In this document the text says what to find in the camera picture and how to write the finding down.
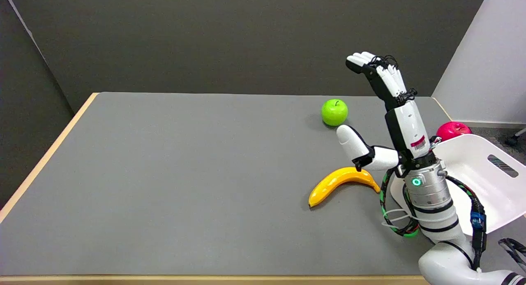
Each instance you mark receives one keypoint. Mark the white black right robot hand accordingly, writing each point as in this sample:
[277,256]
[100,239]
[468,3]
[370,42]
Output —
[404,120]

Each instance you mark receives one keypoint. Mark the green apple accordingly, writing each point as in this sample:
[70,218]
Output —
[334,112]

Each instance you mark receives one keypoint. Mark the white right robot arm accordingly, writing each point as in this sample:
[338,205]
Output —
[431,198]

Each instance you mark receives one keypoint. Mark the red apple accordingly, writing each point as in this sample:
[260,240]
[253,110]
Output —
[452,130]

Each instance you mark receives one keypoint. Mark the white plastic basket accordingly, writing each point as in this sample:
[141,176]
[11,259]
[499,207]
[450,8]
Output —
[472,161]

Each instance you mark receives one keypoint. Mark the yellow banana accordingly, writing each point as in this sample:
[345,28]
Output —
[333,184]

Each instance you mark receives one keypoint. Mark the black chair caster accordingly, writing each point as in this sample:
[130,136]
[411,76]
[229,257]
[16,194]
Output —
[513,140]

